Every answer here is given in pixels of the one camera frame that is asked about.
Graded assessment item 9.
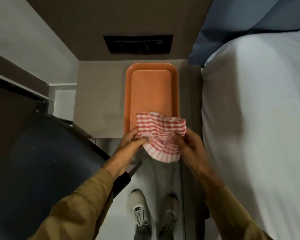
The person's left hand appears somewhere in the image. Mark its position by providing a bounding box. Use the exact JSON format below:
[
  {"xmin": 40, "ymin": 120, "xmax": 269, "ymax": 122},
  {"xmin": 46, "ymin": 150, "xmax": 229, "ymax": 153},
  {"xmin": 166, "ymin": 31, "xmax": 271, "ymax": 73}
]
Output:
[{"xmin": 102, "ymin": 127, "xmax": 153, "ymax": 179}]

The person's right hand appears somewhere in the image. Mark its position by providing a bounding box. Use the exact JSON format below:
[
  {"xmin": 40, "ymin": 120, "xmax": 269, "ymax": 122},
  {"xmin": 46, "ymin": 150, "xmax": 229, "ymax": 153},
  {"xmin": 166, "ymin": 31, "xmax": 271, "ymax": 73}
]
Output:
[{"xmin": 170, "ymin": 127, "xmax": 213, "ymax": 183}]

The red white checkered cloth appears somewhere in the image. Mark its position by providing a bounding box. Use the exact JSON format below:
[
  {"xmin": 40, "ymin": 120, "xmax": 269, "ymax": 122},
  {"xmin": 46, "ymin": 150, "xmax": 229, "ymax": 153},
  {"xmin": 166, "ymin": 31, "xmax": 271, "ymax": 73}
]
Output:
[{"xmin": 136, "ymin": 112, "xmax": 187, "ymax": 163}]

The orange plastic tray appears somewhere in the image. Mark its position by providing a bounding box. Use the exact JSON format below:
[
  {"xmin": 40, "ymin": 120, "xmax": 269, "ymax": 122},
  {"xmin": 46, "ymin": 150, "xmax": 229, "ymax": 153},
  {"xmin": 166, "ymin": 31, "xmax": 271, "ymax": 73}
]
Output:
[{"xmin": 124, "ymin": 63, "xmax": 180, "ymax": 138}]

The dark chair with metal legs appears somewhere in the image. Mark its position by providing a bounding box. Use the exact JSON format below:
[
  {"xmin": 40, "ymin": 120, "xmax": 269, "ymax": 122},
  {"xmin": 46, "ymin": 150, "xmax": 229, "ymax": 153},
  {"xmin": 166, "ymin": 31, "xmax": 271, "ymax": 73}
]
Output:
[{"xmin": 0, "ymin": 113, "xmax": 143, "ymax": 240}]

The person's right forearm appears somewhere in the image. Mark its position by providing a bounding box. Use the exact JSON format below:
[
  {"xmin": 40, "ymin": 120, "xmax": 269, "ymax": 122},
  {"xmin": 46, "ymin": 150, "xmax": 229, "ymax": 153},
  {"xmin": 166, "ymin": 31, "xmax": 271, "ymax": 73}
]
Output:
[{"xmin": 190, "ymin": 170, "xmax": 273, "ymax": 240}]

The person's left forearm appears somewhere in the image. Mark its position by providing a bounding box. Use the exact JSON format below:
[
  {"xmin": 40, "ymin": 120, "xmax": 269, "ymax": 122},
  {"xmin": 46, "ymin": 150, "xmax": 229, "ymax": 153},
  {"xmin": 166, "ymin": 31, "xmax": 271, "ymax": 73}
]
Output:
[{"xmin": 27, "ymin": 168, "xmax": 115, "ymax": 240}]

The person's left beige sneaker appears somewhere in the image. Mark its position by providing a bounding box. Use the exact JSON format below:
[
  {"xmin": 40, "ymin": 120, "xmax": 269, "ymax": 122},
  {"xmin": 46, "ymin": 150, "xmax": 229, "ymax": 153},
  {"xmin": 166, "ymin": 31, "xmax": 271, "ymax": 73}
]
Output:
[{"xmin": 129, "ymin": 189, "xmax": 152, "ymax": 229}]

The person's beige sneaker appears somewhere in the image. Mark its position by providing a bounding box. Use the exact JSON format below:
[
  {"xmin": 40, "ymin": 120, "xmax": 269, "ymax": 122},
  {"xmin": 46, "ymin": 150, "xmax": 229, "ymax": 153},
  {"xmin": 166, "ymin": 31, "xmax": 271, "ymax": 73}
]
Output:
[
  {"xmin": 160, "ymin": 195, "xmax": 180, "ymax": 232},
  {"xmin": 129, "ymin": 189, "xmax": 152, "ymax": 229}
]

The person's right beige sneaker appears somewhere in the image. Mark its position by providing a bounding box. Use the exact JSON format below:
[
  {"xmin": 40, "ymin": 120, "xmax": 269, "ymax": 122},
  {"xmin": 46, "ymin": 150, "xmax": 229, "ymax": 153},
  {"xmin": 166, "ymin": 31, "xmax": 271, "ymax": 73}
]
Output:
[{"xmin": 160, "ymin": 195, "xmax": 180, "ymax": 232}]

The person's left grey trouser leg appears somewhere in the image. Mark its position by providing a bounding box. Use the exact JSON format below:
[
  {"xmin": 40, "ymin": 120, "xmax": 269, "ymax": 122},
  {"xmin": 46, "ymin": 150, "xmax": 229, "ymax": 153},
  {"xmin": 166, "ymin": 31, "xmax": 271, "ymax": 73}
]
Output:
[{"xmin": 134, "ymin": 225, "xmax": 152, "ymax": 240}]

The person's grey trouser leg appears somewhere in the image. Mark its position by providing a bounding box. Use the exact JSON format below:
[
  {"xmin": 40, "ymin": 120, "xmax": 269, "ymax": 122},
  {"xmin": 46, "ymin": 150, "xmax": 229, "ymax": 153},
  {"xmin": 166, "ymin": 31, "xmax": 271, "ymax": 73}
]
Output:
[
  {"xmin": 157, "ymin": 228, "xmax": 176, "ymax": 240},
  {"xmin": 134, "ymin": 225, "xmax": 152, "ymax": 240}
]

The person's right grey trouser leg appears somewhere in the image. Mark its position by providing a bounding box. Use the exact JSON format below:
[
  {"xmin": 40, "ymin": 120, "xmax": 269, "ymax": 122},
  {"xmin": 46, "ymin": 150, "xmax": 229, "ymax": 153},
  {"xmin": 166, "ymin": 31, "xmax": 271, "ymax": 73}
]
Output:
[{"xmin": 157, "ymin": 228, "xmax": 176, "ymax": 240}]

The white bed mattress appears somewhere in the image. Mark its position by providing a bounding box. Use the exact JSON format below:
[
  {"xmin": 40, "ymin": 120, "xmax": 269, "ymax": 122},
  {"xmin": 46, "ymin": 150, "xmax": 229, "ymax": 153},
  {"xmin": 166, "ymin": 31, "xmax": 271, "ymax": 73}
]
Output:
[{"xmin": 201, "ymin": 30, "xmax": 300, "ymax": 240}]

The dark brown desk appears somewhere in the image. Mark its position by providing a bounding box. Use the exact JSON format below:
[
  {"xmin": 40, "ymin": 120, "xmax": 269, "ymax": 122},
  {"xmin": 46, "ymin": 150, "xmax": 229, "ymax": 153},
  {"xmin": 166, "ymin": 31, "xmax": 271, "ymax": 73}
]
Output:
[{"xmin": 0, "ymin": 71, "xmax": 53, "ymax": 158}]

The blue padded headboard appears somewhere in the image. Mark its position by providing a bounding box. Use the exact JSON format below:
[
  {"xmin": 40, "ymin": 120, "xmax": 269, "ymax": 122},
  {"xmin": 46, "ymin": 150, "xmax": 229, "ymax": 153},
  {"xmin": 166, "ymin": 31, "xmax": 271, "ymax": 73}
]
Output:
[{"xmin": 189, "ymin": 0, "xmax": 300, "ymax": 67}]

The black wall switch panel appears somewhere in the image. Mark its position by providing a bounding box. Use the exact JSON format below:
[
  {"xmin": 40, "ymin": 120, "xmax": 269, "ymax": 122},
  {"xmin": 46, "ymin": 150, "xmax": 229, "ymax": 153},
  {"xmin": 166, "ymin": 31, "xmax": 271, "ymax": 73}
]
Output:
[{"xmin": 103, "ymin": 35, "xmax": 174, "ymax": 54}]

